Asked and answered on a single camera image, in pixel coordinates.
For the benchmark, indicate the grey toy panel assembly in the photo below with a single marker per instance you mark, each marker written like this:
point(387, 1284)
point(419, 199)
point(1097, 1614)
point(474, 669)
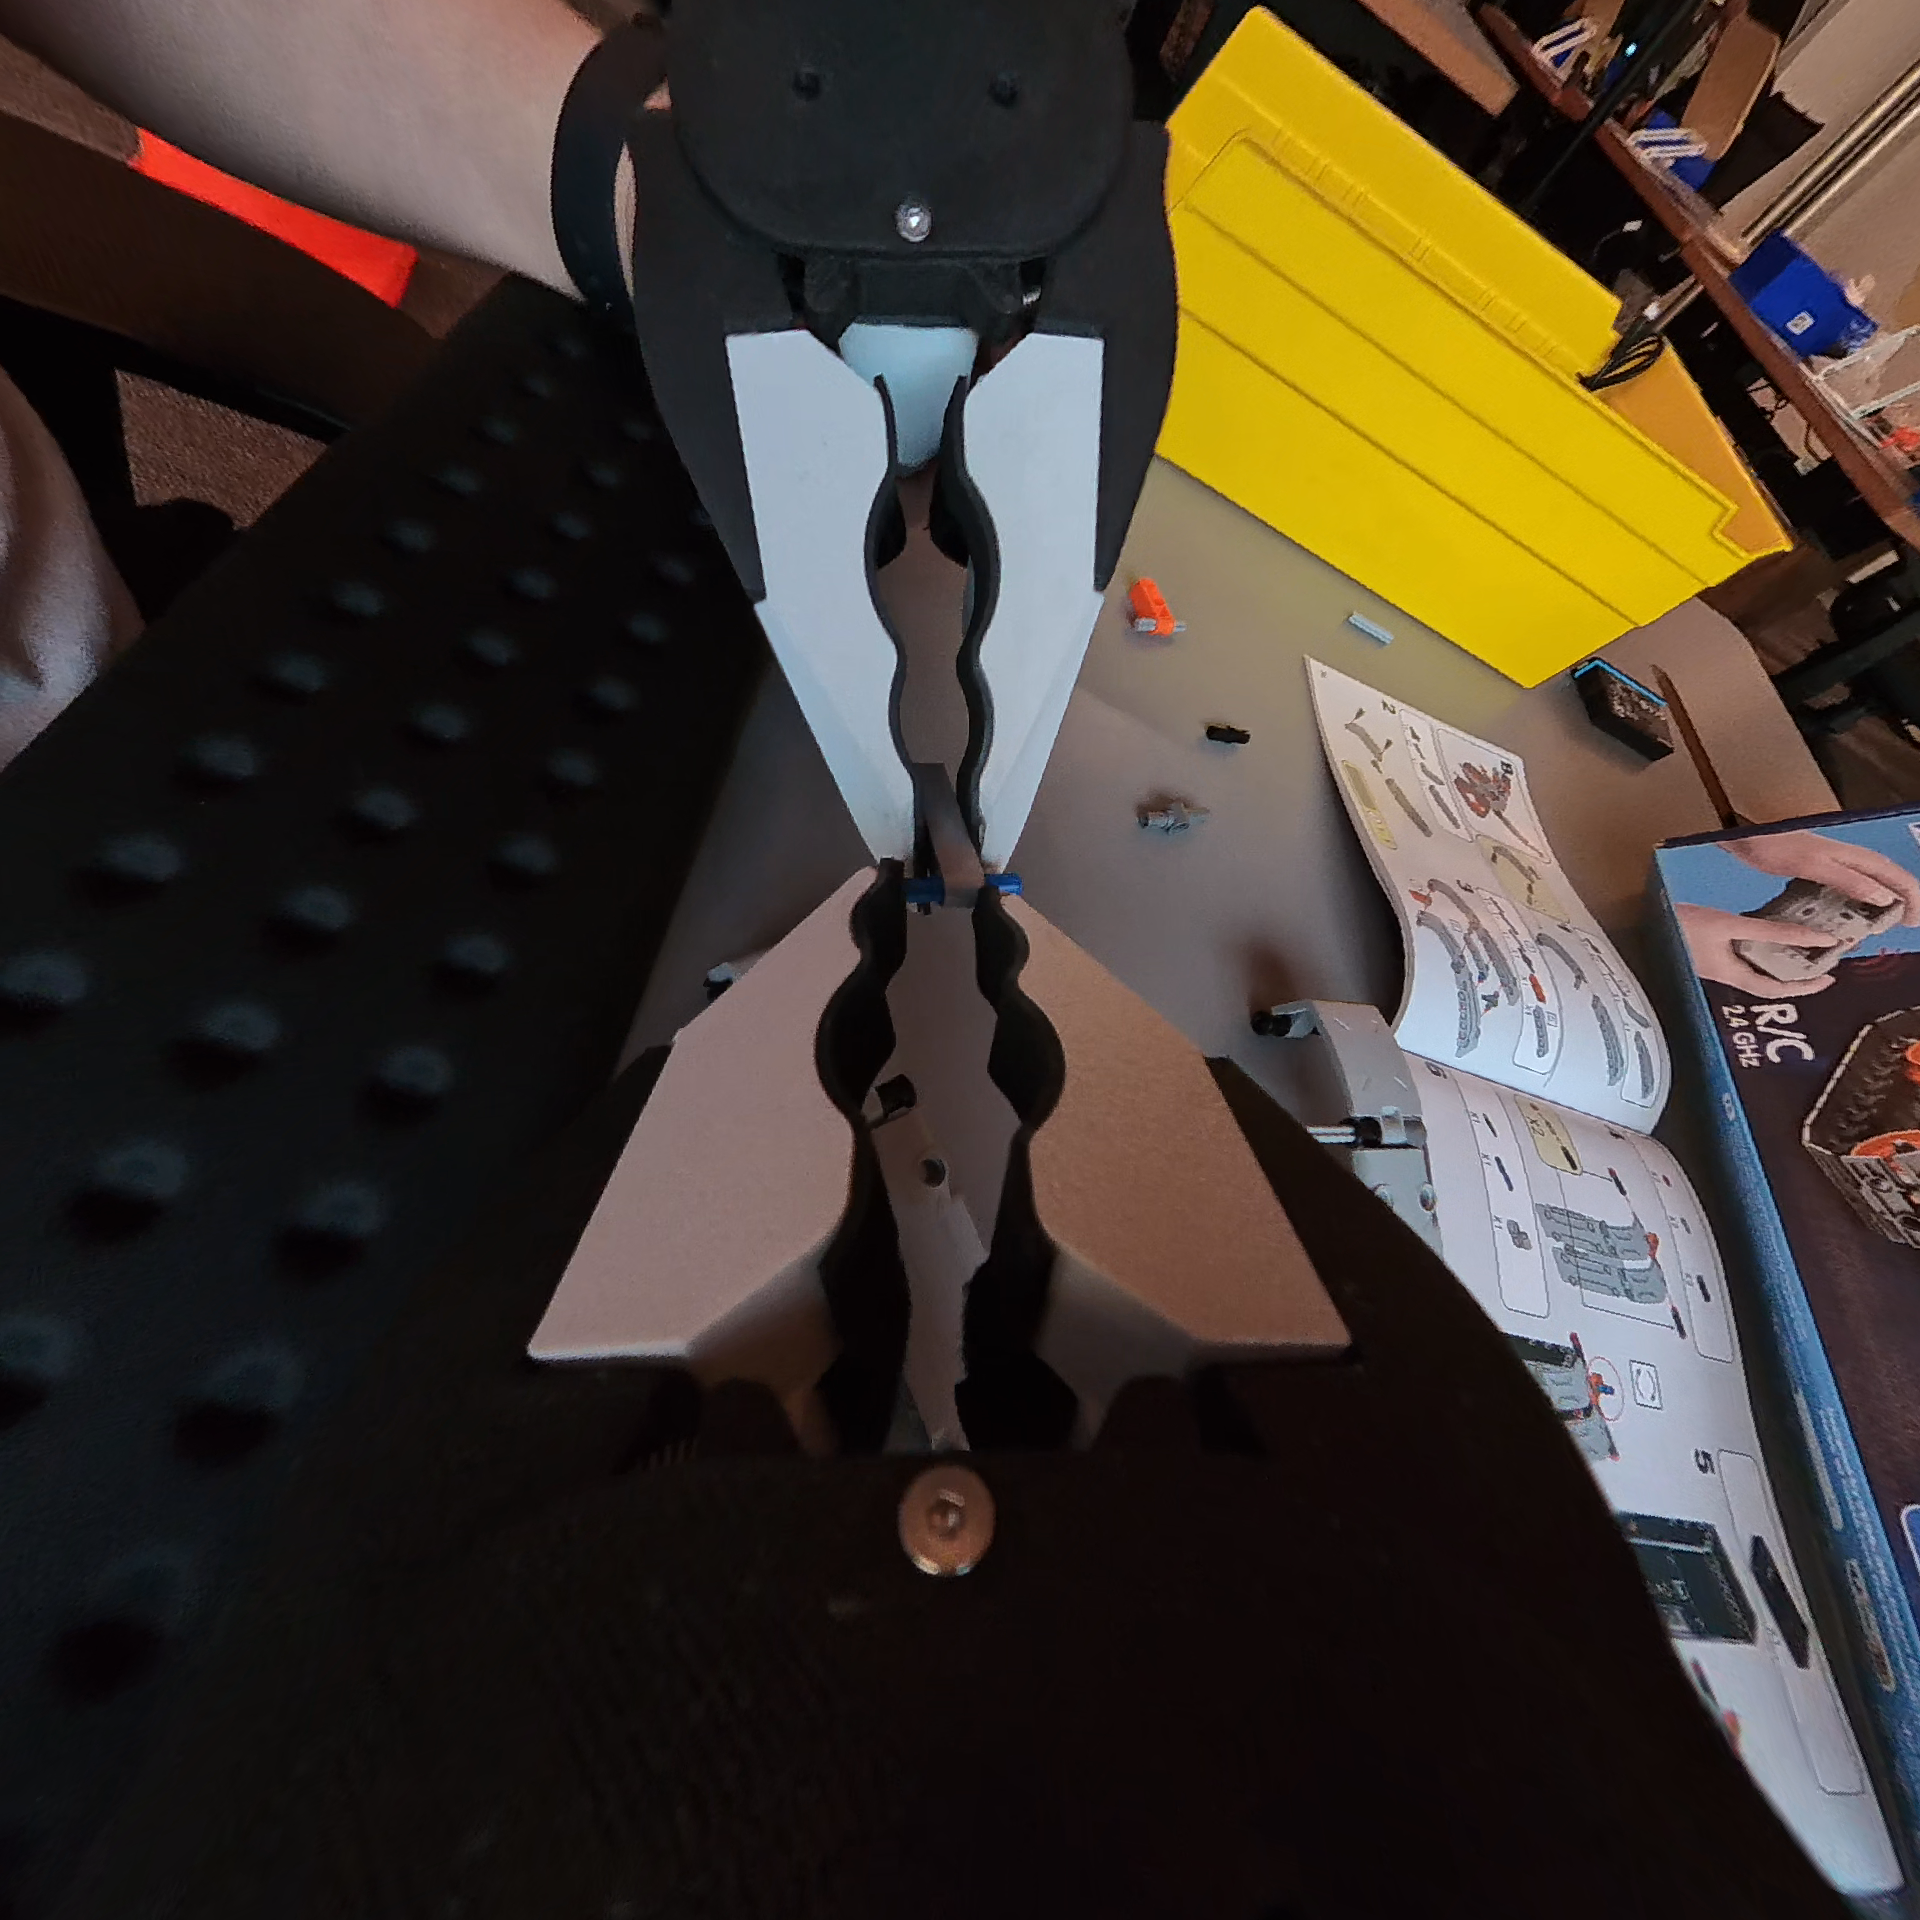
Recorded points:
point(932, 1201)
point(1371, 1080)

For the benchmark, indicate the open instruction booklet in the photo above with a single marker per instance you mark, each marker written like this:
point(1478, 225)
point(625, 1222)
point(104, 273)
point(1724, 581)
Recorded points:
point(1576, 1201)

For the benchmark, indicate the orange brick with grey pin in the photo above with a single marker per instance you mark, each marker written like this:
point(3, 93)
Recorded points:
point(1148, 600)

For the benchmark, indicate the blue toy robot kit box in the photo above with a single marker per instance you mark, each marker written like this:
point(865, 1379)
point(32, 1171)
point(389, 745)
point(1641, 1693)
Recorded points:
point(1829, 1201)

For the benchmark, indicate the grey desk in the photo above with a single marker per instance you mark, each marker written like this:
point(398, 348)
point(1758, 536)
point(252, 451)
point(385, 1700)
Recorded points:
point(1201, 931)

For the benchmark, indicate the blue toy pin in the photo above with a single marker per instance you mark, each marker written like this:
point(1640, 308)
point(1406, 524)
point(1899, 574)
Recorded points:
point(1004, 885)

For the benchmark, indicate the person's left forearm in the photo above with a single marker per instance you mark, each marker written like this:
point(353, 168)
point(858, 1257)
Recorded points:
point(374, 120)

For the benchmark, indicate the black perforated chair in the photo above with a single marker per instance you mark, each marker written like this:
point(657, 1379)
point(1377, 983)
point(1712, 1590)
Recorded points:
point(300, 975)

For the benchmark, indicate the grey axle connector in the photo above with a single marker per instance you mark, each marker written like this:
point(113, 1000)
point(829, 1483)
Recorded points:
point(1171, 817)

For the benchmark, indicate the brown wooden strip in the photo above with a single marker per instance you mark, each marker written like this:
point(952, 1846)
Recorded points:
point(1693, 751)

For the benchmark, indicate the small light grey axle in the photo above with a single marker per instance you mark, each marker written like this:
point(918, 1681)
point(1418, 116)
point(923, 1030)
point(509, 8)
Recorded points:
point(1370, 630)

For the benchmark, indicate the black wristband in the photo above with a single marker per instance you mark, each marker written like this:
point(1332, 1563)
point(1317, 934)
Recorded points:
point(586, 181)

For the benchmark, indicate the small black box blue stripe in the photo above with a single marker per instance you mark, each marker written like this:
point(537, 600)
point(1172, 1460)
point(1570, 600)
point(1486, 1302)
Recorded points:
point(1628, 715)

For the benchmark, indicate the yellow plastic bin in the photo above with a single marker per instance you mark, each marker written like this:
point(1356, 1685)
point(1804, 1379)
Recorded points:
point(1424, 421)

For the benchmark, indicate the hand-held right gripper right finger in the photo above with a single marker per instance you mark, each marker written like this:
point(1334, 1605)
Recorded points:
point(1184, 1201)

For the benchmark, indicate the blue storage bin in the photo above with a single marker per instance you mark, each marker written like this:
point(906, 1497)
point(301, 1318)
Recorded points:
point(1798, 293)

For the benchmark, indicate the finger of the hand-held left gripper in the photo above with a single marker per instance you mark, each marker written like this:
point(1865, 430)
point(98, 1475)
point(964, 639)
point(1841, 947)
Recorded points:
point(1043, 524)
point(810, 524)

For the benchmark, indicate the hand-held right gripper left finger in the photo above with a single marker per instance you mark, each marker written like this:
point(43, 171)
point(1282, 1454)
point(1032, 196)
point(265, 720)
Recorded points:
point(704, 1201)

